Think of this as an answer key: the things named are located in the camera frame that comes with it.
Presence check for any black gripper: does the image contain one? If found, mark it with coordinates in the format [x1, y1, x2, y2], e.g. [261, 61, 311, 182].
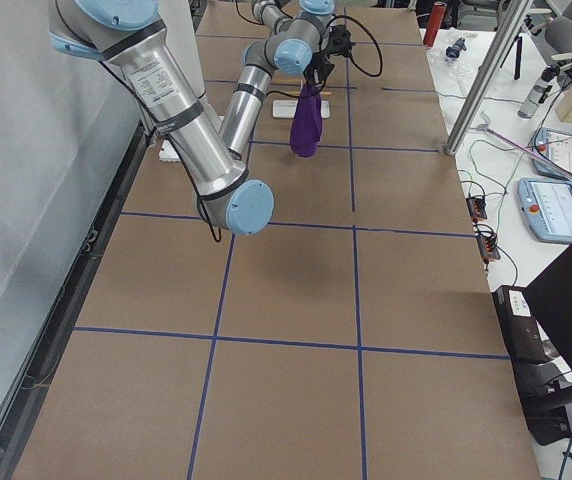
[304, 52, 335, 93]

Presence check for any purple towel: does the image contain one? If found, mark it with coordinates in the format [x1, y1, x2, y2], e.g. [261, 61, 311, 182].
[289, 84, 323, 158]

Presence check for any white wooden towel rack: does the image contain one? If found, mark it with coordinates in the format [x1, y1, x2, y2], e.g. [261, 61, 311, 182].
[268, 80, 331, 119]

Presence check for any black blue tool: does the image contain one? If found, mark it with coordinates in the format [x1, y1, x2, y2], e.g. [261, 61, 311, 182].
[445, 37, 467, 61]

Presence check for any red cylinder bottle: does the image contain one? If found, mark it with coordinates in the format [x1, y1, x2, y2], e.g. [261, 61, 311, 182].
[423, 1, 447, 48]

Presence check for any far orange connector block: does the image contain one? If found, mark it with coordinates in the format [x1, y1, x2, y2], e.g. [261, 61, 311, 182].
[466, 180, 487, 223]

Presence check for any orange connector block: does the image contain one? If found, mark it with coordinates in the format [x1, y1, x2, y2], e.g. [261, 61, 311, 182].
[473, 223, 501, 265]
[466, 180, 487, 223]

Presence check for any clear water bottle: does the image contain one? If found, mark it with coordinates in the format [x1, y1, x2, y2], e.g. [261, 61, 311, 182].
[517, 65, 559, 119]

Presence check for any near orange connector block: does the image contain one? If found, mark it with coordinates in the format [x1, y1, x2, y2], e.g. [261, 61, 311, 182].
[473, 223, 501, 265]

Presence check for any far blue teach pendant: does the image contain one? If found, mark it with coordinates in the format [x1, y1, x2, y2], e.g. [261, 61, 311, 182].
[534, 128, 572, 173]

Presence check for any blue teach pendant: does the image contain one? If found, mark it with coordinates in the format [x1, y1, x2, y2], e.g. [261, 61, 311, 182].
[517, 178, 572, 244]
[534, 128, 572, 173]

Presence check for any grey office chair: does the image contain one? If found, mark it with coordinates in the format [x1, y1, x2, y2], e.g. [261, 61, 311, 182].
[531, 16, 572, 77]

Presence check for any near blue teach pendant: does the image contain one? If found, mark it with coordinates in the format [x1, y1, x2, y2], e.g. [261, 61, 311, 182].
[517, 178, 572, 244]

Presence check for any black computer box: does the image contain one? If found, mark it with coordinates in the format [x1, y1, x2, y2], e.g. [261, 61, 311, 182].
[492, 285, 560, 365]

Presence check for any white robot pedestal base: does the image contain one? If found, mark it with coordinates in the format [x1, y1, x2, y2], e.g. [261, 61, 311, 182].
[158, 1, 232, 171]

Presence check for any aluminium frame post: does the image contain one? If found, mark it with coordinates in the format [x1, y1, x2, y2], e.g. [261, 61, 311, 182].
[445, 0, 532, 156]

